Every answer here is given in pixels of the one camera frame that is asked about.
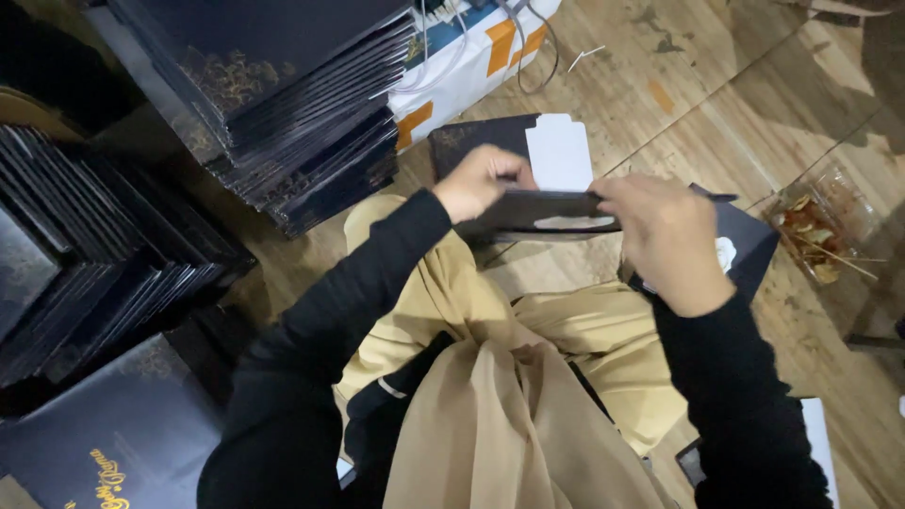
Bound white paper sheet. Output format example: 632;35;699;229
799;396;842;509

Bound black card with gold print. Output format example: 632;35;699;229
0;332;229;509

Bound tall stack of black cards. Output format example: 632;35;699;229
83;0;420;238

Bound beige headscarf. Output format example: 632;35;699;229
382;338;669;509

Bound white cable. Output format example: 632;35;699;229
369;0;472;100

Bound grey cable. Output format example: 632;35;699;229
495;0;561;96

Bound white plastic scrap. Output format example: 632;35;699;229
567;45;607;74

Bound black card with white flap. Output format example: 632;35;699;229
427;112;595;193

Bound small black card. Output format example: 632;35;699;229
675;437;708;490

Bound clear plastic food container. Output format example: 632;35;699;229
765;161;888;287

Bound person's left hand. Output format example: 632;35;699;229
433;145;539;226

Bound black card box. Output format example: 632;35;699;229
452;187;739;246

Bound person's right hand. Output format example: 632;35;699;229
590;174;737;319

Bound black flat gift box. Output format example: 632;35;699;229
619;182;782;306

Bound wooden skewer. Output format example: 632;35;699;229
790;233;888;281

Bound slanted row of black cards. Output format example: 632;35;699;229
0;123;257;407

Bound beige dress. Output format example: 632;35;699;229
334;194;690;459

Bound white and orange carton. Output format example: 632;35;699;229
387;0;564;154

